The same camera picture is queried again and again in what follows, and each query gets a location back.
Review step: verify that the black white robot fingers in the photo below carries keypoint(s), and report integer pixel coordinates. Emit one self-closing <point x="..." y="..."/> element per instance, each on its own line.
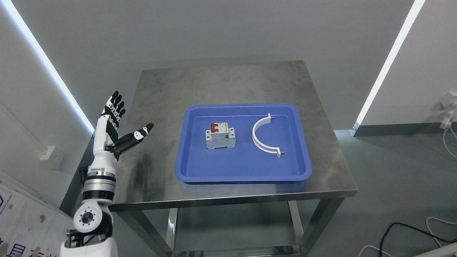
<point x="111" y="115"/>

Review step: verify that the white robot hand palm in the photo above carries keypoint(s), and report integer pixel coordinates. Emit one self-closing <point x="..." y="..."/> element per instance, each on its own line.
<point x="103" y="135"/>

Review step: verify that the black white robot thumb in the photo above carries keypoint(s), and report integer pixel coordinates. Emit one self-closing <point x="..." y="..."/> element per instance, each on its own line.
<point x="128" y="141"/>

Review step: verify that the grey red circuit breaker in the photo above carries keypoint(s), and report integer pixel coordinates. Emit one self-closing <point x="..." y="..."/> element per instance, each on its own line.
<point x="220" y="135"/>

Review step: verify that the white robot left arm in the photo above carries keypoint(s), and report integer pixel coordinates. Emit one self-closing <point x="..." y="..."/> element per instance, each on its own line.
<point x="92" y="233"/>

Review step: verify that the stainless steel table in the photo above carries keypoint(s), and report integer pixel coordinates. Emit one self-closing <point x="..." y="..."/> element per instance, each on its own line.
<point x="149" y="196"/>

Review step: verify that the white sign board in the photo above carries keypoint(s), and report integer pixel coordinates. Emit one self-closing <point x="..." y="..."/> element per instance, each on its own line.
<point x="29" y="225"/>

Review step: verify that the white curved pipe clamp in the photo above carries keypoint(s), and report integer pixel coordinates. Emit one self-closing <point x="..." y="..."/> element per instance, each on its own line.
<point x="266" y="137"/>

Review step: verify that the blue plastic tray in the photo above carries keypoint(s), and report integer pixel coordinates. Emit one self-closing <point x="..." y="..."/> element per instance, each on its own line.
<point x="195" y="164"/>

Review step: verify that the white stand leg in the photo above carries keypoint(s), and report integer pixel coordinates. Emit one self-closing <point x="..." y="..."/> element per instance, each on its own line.
<point x="446" y="251"/>

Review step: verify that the white wall socket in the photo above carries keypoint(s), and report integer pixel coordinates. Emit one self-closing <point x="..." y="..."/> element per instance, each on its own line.
<point x="53" y="158"/>

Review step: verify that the white plug on wall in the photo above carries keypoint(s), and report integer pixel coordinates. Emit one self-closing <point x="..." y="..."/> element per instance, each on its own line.
<point x="449" y="103"/>

